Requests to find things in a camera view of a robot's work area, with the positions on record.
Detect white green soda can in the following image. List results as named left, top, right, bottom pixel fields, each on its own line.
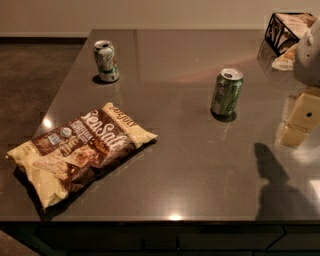
left=93, top=40, right=120, bottom=83

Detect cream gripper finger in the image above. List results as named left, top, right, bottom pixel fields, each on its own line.
left=279, top=92, right=320, bottom=148

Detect white paper napkins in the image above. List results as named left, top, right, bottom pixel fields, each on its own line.
left=265, top=13, right=317, bottom=71

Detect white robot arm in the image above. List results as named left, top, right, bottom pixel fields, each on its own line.
left=278, top=18, right=320, bottom=148

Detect black wire napkin holder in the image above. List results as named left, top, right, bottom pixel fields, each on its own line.
left=265, top=13, right=317, bottom=56

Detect brown sea salt chip bag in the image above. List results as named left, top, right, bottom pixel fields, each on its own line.
left=7, top=103, right=156, bottom=208

